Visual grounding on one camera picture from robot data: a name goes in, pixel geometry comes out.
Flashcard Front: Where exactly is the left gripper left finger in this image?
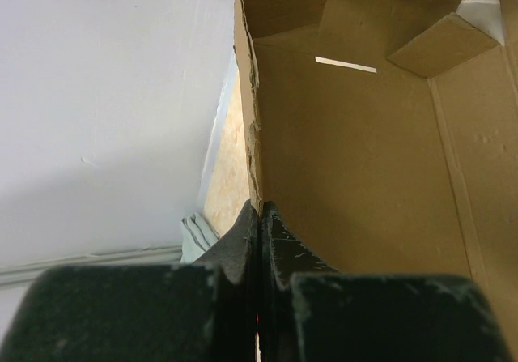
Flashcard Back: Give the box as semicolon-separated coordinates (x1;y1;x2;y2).
11;202;257;361

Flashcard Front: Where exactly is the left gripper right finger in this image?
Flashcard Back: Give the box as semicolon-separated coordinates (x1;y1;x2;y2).
258;202;506;361

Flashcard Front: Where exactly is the brown cardboard box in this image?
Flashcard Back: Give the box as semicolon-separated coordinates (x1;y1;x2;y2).
232;0;518;279

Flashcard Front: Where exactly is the grey folded cloth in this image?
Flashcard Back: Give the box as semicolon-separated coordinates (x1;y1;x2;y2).
180;212;220;264

